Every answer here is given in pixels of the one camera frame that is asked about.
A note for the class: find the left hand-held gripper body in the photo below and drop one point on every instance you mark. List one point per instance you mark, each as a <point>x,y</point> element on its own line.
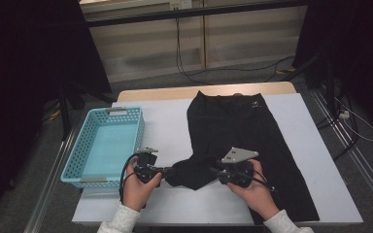
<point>147,168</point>

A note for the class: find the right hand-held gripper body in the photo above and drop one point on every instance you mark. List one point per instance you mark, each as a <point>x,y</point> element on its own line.
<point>238,173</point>

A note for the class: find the light blue plastic basket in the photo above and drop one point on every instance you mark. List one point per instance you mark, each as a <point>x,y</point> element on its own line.
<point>110,145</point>

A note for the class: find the black pants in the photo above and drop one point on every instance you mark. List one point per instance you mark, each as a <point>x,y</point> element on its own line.
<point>239,126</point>

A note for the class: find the person's left hand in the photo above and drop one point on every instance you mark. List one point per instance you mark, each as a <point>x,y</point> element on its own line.
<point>137,194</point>

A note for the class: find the person's right hand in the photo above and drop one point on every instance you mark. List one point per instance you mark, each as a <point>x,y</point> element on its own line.
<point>259,199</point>

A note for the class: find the white table cover sheet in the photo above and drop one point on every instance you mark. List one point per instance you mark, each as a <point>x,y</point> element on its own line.
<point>168,129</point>

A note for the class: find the black metal stand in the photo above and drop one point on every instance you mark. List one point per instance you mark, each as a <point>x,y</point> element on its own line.
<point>65,116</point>
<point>329,84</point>

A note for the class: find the white plug adapter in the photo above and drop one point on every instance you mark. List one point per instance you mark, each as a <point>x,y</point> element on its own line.
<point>344,114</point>

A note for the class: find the black horizontal bar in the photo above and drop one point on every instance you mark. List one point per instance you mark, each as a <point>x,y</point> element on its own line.
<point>187,13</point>

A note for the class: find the wide black curtain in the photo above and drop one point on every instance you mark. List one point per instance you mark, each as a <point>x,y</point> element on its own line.
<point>19,64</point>

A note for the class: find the narrow black curtain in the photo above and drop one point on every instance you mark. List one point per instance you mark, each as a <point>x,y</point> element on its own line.
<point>362,48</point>

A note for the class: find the aluminium floor rail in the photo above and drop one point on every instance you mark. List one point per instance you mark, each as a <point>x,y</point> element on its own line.
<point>362,165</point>
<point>50,184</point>

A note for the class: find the white wall socket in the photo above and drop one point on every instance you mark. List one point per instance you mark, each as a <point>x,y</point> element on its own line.
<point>181,4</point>

